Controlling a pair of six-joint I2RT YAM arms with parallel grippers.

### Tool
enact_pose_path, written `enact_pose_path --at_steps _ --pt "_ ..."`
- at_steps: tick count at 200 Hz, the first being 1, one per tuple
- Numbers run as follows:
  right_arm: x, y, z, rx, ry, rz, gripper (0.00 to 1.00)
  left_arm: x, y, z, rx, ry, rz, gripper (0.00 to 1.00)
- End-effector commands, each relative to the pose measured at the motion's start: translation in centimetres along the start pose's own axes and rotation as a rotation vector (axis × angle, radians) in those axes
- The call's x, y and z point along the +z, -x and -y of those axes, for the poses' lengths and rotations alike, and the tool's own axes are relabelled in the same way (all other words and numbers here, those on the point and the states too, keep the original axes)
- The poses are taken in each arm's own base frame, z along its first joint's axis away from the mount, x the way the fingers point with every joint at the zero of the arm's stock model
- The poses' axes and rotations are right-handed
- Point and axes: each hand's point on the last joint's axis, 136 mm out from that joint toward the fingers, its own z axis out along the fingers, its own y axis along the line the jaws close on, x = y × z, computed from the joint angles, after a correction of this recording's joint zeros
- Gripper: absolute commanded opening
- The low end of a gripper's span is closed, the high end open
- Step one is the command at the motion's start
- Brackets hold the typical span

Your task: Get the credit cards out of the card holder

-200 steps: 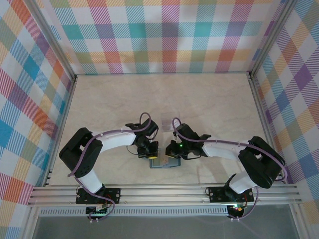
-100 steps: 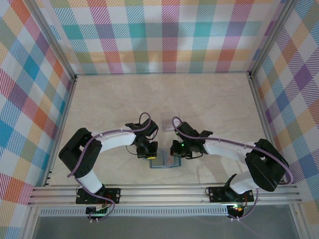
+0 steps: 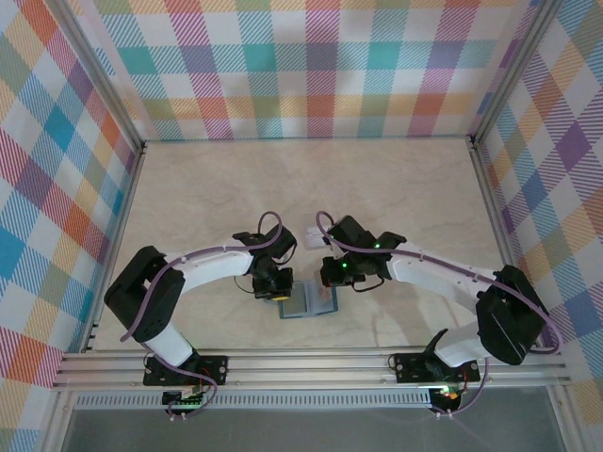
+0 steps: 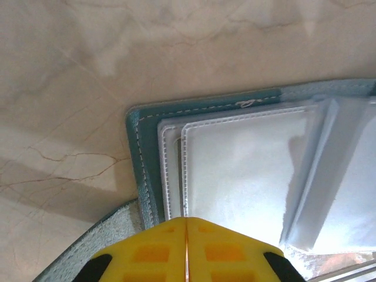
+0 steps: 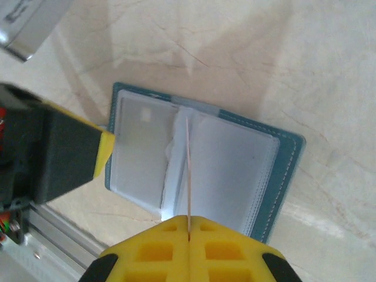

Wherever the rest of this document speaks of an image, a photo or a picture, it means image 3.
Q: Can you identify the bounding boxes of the teal leather card holder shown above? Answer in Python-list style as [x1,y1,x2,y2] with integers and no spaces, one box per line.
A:
[278,277,338,320]

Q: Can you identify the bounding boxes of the grey card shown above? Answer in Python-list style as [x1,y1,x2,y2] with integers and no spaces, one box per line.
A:
[282,284,307,316]

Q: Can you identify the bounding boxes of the circuit board with green lights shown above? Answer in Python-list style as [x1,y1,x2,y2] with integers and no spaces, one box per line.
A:
[162,389,207,409]

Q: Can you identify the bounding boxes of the circuit board with orange part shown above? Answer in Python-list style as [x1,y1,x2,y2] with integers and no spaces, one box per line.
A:
[432,386,462,409]

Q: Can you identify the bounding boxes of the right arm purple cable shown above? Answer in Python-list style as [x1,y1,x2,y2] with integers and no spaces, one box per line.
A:
[315,210,564,418]

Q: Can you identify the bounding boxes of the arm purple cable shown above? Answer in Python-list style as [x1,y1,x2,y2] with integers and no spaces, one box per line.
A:
[315,210,564,418]
[121,211,285,420]

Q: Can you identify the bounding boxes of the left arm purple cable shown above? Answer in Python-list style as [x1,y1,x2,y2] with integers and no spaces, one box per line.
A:
[121,211,285,420]

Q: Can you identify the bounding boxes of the aluminium mounting rail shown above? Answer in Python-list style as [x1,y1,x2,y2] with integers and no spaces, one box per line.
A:
[51,347,571,392]

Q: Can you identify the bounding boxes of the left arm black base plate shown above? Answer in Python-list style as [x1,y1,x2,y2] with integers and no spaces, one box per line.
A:
[143,356,229,387]

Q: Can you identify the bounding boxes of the slotted grey cable duct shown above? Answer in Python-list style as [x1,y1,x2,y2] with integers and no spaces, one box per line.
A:
[74,394,433,410]

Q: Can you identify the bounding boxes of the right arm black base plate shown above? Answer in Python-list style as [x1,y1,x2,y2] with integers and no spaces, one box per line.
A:
[393,352,481,383]

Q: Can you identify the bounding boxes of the aluminium side frame rail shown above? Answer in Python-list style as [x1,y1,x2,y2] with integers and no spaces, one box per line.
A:
[468,138,522,279]
[79,143,148,354]

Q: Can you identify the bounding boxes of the aluminium upright frame post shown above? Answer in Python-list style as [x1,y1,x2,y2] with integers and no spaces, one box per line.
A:
[468,0,569,147]
[46,0,147,154]

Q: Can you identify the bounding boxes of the aluminium frame leg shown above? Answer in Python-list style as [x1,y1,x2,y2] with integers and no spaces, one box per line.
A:
[40,390,79,452]
[548,385,583,452]

